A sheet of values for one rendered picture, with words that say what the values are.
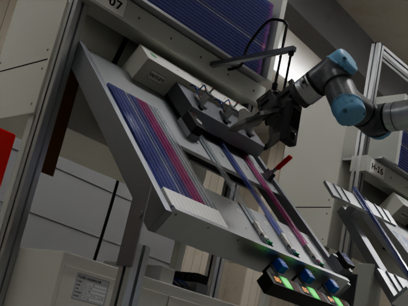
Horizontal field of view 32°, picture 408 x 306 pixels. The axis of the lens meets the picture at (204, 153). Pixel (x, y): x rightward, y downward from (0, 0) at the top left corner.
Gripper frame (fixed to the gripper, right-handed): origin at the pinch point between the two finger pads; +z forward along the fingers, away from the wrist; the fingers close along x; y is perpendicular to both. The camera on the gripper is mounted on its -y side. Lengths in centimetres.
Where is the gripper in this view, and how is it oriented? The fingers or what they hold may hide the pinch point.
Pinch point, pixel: (246, 142)
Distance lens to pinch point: 192.3
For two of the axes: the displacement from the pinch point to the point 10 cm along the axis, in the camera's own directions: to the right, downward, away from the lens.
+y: -2.0, -7.7, 6.1
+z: -7.1, 5.4, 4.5
